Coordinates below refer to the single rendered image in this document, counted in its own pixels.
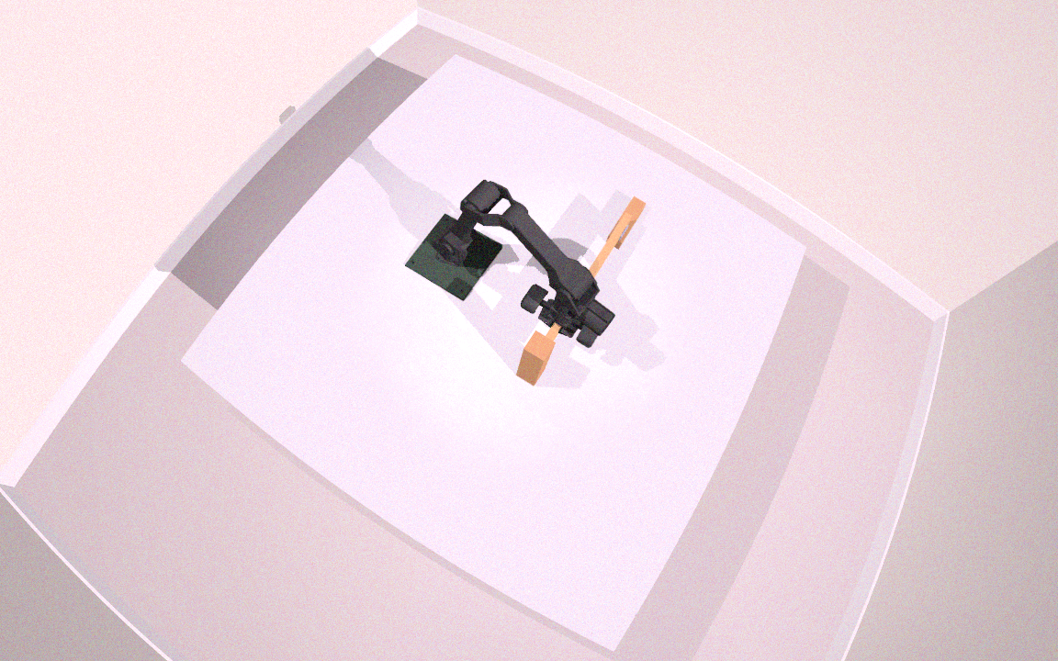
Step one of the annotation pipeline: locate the long wooden rail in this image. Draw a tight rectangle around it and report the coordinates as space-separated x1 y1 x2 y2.
546 212 632 341

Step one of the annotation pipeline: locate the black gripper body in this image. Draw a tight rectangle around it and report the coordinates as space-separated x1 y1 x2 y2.
521 284 598 348

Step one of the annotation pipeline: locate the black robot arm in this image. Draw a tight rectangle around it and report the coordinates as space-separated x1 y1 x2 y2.
432 179 615 337

